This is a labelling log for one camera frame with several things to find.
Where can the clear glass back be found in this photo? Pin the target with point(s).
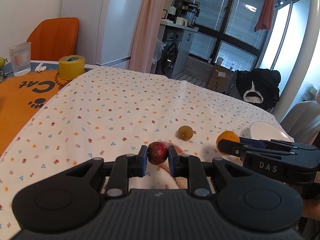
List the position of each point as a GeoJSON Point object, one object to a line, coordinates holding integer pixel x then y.
{"type": "Point", "coordinates": [20, 56]}

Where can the grey chair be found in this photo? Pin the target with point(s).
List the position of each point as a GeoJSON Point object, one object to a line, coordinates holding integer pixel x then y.
{"type": "Point", "coordinates": [302, 122]}

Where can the orange chair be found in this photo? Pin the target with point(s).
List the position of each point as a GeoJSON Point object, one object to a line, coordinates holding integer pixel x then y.
{"type": "Point", "coordinates": [54, 38]}

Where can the green pear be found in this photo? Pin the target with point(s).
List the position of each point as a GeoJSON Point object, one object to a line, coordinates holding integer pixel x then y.
{"type": "Point", "coordinates": [2, 62]}

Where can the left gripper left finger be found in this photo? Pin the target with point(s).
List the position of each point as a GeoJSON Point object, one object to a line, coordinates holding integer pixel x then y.
{"type": "Point", "coordinates": [122, 169]}

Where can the brown kiwi fruit back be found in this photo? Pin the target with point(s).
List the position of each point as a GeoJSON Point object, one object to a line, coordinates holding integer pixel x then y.
{"type": "Point", "coordinates": [185, 132]}

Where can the floral white tablecloth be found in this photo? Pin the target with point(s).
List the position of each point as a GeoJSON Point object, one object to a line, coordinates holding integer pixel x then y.
{"type": "Point", "coordinates": [109, 112]}

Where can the orange cat table mat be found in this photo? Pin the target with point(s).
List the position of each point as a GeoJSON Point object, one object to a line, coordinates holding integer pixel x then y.
{"type": "Point", "coordinates": [25, 99]}

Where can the black jacket on chair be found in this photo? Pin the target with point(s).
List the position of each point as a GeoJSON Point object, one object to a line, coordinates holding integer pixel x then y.
{"type": "Point", "coordinates": [259, 87]}

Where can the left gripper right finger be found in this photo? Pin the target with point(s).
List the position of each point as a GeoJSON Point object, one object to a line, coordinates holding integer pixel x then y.
{"type": "Point", "coordinates": [189, 167]}

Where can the red cherry tomato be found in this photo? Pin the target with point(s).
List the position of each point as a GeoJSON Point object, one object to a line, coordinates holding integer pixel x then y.
{"type": "Point", "coordinates": [157, 153]}

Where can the kitchen counter cabinet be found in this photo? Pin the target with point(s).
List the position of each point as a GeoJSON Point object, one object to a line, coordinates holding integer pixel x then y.
{"type": "Point", "coordinates": [185, 46]}

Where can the pink curtain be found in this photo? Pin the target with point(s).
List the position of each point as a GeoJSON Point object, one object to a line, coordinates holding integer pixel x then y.
{"type": "Point", "coordinates": [146, 35]}

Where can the white plate with blue rim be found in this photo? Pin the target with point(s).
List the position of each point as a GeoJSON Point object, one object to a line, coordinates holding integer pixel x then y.
{"type": "Point", "coordinates": [260, 130]}

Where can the white refrigerator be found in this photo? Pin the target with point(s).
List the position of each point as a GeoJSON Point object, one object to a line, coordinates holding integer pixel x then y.
{"type": "Point", "coordinates": [107, 29]}

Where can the yellow tape roll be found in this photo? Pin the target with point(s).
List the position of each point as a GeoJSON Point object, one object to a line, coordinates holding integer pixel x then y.
{"type": "Point", "coordinates": [70, 67]}

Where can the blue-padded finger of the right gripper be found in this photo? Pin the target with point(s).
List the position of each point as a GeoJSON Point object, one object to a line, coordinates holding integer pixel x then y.
{"type": "Point", "coordinates": [241, 150]}
{"type": "Point", "coordinates": [276, 145]}

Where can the orange hanging towel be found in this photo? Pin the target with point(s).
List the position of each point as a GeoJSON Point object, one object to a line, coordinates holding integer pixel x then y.
{"type": "Point", "coordinates": [266, 16]}

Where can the cardboard box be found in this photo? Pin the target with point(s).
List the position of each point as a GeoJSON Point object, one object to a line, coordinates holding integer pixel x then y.
{"type": "Point", "coordinates": [221, 78]}

